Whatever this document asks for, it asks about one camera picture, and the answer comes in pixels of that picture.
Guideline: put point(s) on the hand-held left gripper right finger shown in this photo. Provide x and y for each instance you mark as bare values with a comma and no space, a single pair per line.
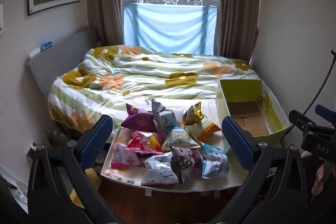
239,145

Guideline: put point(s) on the grey headboard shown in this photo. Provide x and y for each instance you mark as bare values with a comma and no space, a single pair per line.
52,64

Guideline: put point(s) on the floral striped blanket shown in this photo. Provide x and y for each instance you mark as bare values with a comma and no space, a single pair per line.
147,77

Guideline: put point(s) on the pink white snack bag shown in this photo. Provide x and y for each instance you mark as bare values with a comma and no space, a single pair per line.
124,158

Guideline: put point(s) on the yellow-green cardboard box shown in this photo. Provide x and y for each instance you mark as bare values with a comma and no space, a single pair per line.
244,92

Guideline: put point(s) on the pink red snack bag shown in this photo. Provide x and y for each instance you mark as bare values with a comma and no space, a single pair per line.
143,144

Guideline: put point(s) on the white grey snack bag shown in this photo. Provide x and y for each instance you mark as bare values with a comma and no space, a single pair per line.
158,169

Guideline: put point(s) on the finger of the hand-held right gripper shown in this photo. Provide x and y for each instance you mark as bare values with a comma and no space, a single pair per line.
324,112
304,124

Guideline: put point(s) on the purple snack bag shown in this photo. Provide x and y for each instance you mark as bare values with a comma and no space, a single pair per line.
139,121

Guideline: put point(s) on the gold brown snack bag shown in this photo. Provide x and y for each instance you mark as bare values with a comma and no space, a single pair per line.
193,113

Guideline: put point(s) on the grey-green patterned chip bag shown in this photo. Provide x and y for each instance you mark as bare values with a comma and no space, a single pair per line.
164,117

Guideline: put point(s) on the light blue cloth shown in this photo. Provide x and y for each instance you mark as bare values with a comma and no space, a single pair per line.
170,27

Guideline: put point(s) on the person's right hand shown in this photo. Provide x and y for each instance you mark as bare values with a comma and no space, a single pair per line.
319,179

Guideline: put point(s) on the dark cartoon snack bag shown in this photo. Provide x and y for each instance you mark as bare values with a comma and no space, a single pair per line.
187,163

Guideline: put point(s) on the orange green snack bag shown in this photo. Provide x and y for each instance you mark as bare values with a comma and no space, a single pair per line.
208,130

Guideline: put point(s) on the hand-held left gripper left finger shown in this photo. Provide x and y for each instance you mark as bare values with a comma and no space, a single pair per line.
95,142

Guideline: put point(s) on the small white object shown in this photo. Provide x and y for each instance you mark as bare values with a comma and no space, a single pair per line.
34,53

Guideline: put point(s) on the light blue snack bag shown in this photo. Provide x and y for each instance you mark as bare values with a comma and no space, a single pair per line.
215,162

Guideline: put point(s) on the blue white packet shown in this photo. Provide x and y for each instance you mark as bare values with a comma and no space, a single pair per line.
46,45

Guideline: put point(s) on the pale green snack bag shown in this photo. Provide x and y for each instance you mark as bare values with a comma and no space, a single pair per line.
178,138

